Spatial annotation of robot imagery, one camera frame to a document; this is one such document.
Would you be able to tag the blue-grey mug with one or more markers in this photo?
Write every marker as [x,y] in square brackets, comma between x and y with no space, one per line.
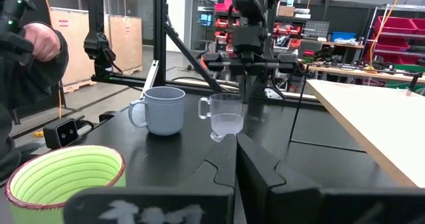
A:
[166,111]

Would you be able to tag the black table-level camera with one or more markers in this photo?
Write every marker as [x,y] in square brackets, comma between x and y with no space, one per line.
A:
[61,133]

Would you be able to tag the wooden workbench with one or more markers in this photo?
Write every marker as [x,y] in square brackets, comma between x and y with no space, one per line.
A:
[365,72]

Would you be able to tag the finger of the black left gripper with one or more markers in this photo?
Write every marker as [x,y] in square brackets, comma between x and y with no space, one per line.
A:
[257,84]
[242,87]

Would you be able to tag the green ribbed mug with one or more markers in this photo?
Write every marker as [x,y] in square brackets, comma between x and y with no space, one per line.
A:
[63,174]

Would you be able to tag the wooden shelf with black legs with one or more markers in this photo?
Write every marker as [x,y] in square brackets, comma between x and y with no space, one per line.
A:
[382,124]

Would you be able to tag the small pink storage bin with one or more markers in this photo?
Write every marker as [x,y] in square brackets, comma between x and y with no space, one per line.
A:
[224,4]

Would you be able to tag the person's hand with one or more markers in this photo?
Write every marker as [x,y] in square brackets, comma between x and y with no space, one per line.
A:
[43,41]

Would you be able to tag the person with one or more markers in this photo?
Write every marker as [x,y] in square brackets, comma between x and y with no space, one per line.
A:
[20,84]

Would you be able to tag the white flat bar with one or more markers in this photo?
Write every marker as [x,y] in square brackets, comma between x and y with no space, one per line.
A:
[150,77]

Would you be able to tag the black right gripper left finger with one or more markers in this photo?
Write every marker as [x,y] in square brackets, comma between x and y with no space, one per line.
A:
[149,204]

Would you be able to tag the black aluminium frame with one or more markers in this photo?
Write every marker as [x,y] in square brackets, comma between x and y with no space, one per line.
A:
[158,34]

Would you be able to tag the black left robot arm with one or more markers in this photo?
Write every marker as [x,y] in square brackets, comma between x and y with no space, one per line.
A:
[249,4]

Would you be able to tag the blue storage bin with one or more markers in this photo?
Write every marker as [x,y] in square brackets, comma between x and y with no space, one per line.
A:
[343,36]

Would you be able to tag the wooden crate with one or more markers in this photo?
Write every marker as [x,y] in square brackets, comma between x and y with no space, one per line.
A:
[127,41]
[73,44]

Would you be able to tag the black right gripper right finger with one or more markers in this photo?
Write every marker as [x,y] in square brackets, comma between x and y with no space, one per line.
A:
[332,207]

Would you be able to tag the large pink storage bin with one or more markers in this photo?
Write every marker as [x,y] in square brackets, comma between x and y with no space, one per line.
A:
[395,24]

